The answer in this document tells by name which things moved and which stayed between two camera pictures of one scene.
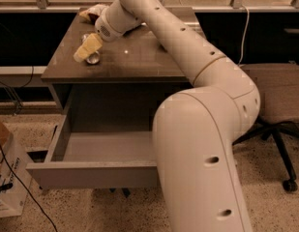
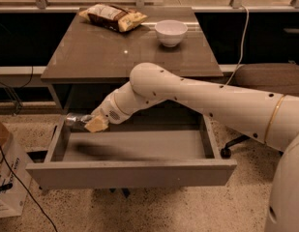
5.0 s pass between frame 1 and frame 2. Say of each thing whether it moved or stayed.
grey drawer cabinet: stayed
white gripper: moved
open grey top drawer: stayed
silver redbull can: moved
